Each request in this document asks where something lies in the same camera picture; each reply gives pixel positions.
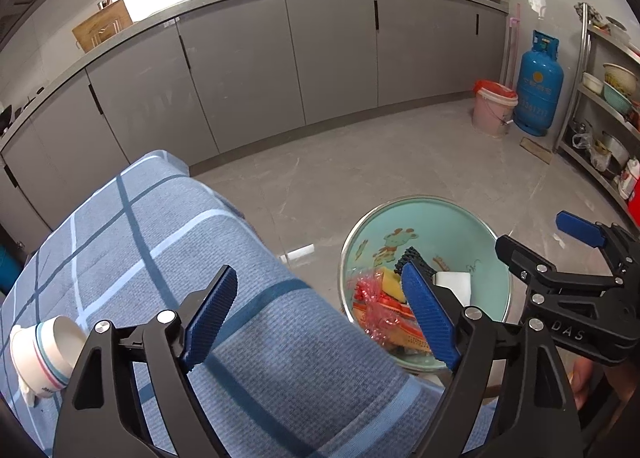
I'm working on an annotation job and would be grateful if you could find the grey kitchen cabinet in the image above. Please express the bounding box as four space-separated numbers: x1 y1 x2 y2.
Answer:
0 0 511 239

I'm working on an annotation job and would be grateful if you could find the person's right hand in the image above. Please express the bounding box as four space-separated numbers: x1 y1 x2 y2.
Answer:
567 359 607 412

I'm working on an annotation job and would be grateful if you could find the pink bucket with red lid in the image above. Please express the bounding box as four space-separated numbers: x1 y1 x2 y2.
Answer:
472 79 519 138

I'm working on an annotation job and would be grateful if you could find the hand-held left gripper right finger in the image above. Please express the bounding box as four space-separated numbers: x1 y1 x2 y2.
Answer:
400 260 586 458

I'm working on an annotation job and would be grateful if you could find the blue checked blanket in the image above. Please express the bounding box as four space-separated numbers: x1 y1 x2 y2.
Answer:
0 150 501 458

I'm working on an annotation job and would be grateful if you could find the wooden board on floor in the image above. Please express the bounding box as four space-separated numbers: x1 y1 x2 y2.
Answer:
520 137 553 165

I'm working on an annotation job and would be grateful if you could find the white striped ceramic mug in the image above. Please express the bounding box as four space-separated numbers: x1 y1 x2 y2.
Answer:
10 315 90 396

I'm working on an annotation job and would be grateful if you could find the metal cooking pot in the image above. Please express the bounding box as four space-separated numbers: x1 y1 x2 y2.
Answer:
600 130 631 169

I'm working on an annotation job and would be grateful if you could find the orange snack wrapper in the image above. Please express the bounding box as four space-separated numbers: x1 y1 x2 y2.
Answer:
352 302 432 355

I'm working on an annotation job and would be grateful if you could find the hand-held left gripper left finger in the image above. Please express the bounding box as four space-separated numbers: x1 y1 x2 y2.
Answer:
52 265 238 458

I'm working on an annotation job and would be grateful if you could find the white sponge block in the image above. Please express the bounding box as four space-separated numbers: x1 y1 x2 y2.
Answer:
432 272 473 306

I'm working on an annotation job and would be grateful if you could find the floral bowl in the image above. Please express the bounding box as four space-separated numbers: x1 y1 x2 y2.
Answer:
602 63 638 99

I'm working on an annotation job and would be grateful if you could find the blue gas cylinder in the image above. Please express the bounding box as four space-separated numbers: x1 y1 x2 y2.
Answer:
515 29 565 133

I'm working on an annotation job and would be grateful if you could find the black scouring pad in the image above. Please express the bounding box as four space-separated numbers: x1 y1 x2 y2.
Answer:
395 247 436 280

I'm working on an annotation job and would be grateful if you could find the teal enamel basin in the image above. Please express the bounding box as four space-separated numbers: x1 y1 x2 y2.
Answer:
339 194 513 374

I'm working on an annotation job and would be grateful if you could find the pink mop handle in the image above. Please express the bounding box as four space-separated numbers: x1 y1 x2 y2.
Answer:
501 3 523 89

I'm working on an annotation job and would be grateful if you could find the yellow sponge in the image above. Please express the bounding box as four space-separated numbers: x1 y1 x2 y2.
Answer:
377 267 407 304

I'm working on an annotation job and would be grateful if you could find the green bowl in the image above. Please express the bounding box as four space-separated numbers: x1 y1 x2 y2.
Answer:
602 83 633 114

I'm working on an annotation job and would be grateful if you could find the red plastic bag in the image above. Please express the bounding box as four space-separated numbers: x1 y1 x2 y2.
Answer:
352 270 401 340

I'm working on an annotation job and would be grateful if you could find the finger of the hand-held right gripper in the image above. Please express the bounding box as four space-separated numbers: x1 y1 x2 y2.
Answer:
556 210 640 284
495 235 626 295

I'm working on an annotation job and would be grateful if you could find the metal shelf rack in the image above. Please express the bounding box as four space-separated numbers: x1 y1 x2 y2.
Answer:
554 2 640 229

